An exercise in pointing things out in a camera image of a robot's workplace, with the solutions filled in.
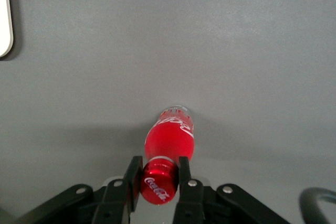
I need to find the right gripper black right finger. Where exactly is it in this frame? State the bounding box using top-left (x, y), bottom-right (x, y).
top-left (172, 156), bottom-right (206, 224)

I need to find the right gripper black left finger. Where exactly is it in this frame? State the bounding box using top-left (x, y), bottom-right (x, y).
top-left (92, 155), bottom-right (144, 224)

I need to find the red coke bottle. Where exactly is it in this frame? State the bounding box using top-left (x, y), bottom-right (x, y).
top-left (139, 105), bottom-right (196, 205)

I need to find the cream plastic tray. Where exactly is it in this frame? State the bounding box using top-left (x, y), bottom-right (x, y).
top-left (0, 0), bottom-right (14, 58)

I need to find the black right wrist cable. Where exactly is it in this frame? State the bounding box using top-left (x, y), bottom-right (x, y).
top-left (298, 186), bottom-right (336, 224)

